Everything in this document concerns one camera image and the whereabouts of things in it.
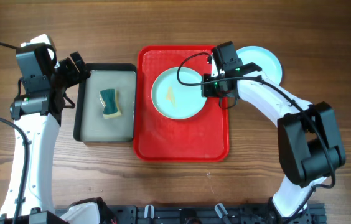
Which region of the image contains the mint green plate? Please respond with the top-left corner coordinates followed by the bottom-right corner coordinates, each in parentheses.
top-left (151, 67), bottom-right (207, 120)

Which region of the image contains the green and yellow sponge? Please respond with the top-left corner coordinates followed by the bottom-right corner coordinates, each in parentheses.
top-left (100, 89), bottom-right (121, 119)

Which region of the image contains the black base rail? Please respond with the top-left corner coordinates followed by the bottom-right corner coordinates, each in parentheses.
top-left (108, 203), bottom-right (327, 224)

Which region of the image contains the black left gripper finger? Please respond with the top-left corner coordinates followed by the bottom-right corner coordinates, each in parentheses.
top-left (70, 52), bottom-right (91, 80)
top-left (65, 58), bottom-right (84, 82)

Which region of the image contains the red plastic serving tray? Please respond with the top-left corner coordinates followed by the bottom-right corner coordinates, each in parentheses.
top-left (134, 45), bottom-right (230, 162)

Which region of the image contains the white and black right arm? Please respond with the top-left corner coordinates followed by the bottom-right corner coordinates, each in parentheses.
top-left (204, 63), bottom-right (346, 222)

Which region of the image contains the black rectangular water tray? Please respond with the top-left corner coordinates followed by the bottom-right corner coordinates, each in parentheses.
top-left (73, 63), bottom-right (138, 142)

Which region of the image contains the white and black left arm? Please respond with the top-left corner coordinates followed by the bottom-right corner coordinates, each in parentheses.
top-left (0, 51), bottom-right (90, 223)

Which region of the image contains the light blue plate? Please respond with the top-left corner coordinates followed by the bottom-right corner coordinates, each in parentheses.
top-left (236, 46), bottom-right (283, 85)

